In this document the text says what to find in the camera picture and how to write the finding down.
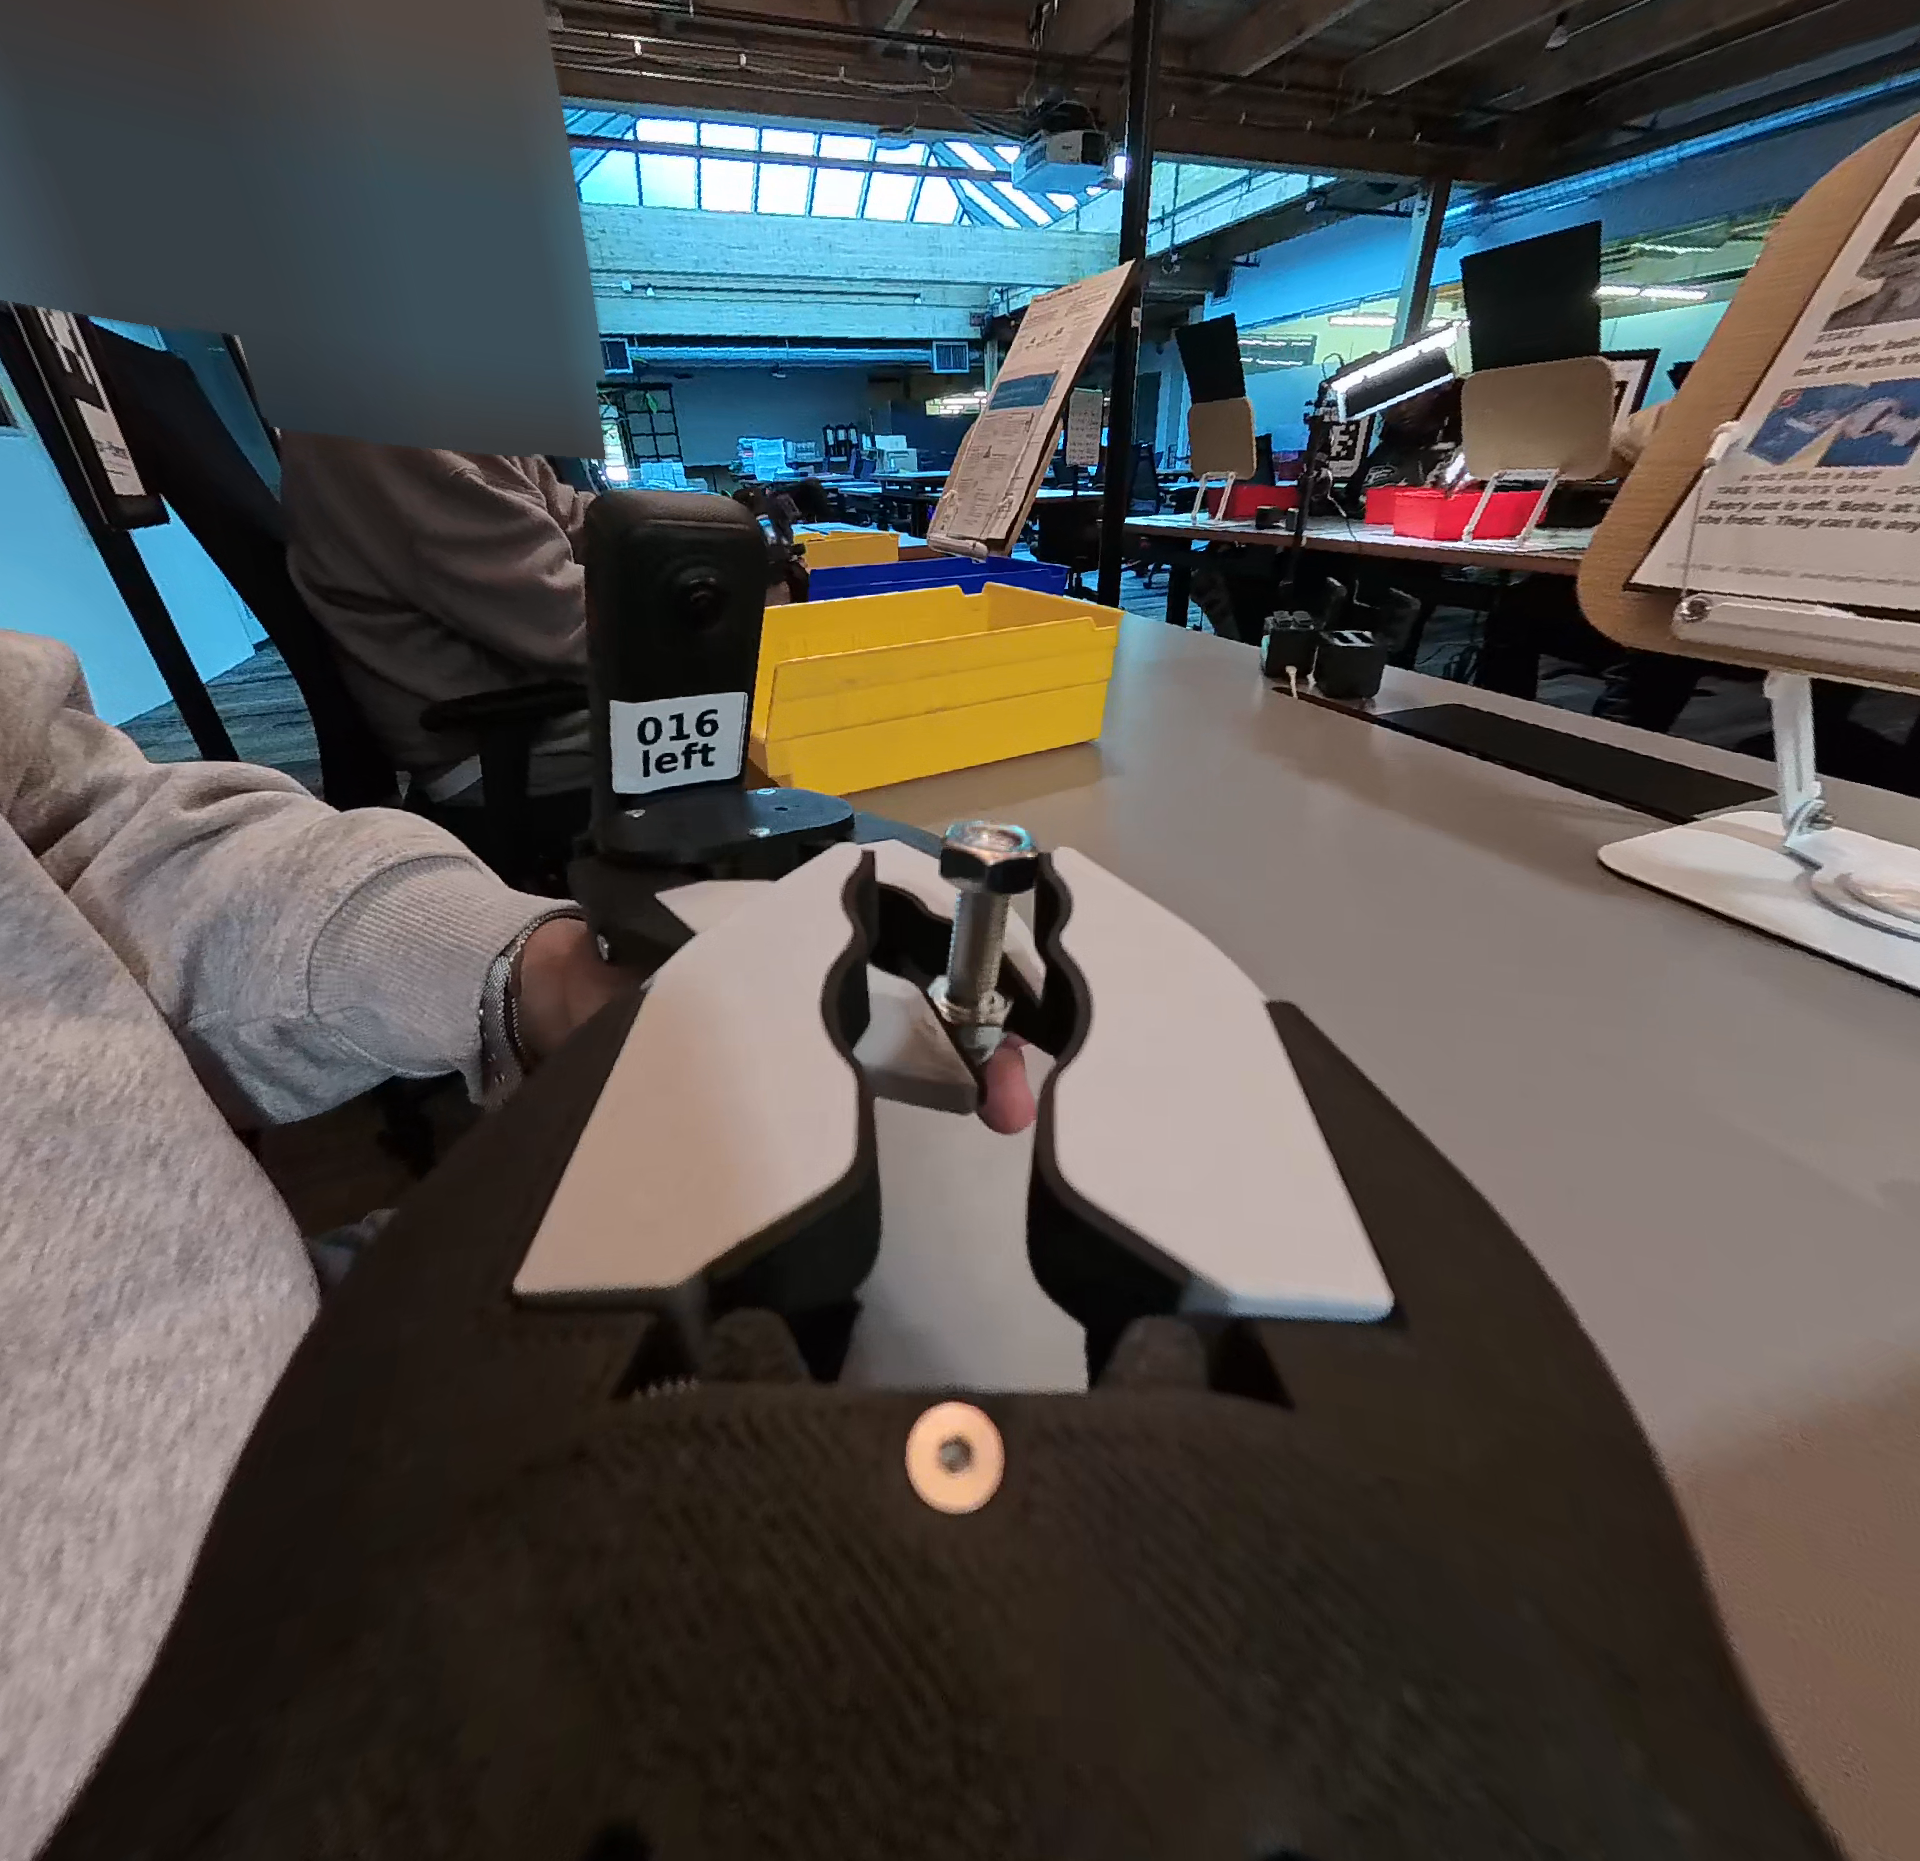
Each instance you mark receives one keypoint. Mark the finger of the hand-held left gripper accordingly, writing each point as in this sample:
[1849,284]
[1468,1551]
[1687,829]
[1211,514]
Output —
[749,903]
[915,1059]

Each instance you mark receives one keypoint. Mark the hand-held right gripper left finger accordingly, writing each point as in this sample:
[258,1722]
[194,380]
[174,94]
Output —
[706,1127]

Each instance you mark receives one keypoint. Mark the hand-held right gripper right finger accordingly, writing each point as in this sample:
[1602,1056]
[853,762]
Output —
[1202,1127]

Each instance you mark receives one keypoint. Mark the silver bolt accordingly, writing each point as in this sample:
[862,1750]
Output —
[978,941]

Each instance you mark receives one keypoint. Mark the grey desk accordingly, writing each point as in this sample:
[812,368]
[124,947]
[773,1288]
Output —
[1500,1112]

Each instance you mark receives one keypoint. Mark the black desk strip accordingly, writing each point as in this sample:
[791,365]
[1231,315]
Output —
[1558,760]

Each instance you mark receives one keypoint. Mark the wooden desk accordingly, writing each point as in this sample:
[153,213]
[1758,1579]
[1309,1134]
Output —
[1349,543]

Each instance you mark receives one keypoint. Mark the person's left hand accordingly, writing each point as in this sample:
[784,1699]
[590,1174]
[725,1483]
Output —
[571,992]

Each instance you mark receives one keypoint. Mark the yellow plastic bin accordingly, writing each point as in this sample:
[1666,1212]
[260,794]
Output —
[848,549]
[930,690]

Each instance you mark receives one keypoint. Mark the black office chair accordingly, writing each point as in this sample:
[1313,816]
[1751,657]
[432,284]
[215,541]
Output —
[502,716]

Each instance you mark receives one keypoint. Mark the blue plastic bin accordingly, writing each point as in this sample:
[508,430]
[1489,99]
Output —
[930,578]

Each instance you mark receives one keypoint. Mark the cardboard instruction board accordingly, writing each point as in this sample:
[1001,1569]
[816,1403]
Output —
[1035,423]

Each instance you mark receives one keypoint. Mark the beige board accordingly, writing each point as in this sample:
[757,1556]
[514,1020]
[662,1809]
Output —
[1539,418]
[1222,439]

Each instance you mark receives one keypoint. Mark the black steel column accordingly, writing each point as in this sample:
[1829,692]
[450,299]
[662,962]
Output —
[1133,242]

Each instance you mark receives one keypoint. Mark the ceiling projector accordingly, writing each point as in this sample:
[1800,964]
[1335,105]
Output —
[1061,150]

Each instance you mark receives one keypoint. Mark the red plastic bin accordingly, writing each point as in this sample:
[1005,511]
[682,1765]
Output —
[1463,514]
[1261,500]

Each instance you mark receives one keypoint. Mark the black framed tag poster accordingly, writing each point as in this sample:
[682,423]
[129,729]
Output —
[91,423]

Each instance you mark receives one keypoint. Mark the white board stand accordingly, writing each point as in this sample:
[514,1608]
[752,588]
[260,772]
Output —
[1770,871]

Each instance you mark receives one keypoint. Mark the person's grey sweatshirt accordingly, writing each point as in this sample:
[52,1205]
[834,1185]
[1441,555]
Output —
[120,1368]

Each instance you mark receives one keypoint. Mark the tag marker on black pole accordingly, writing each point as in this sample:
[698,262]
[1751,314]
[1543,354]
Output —
[1345,443]

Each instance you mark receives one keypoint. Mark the wooden instruction board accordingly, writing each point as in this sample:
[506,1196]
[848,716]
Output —
[1633,541]

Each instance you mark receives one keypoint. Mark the white light bar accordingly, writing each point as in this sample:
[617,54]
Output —
[1393,375]

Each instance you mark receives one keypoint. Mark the printed instruction sheet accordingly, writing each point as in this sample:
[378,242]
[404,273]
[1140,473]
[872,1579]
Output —
[1814,449]

